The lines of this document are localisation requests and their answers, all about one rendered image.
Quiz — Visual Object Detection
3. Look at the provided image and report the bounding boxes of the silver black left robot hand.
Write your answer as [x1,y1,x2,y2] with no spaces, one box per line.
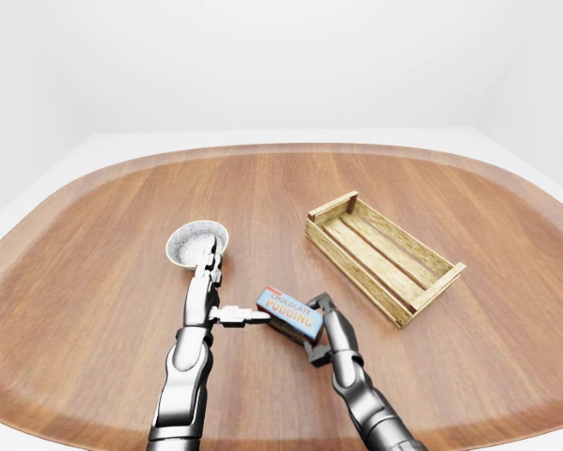
[181,236,272,330]

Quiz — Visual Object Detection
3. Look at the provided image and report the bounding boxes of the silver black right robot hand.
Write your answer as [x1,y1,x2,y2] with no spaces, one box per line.
[303,292,363,368]

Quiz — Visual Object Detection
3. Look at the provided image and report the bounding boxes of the blue chocolate pudding box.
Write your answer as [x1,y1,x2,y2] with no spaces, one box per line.
[255,286,325,348]

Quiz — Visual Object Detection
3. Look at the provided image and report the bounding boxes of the wooden slat tray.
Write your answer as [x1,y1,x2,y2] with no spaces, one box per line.
[305,190,467,330]

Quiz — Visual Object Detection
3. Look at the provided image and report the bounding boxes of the speckled white bowl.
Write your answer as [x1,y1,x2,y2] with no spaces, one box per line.
[164,219,230,272]

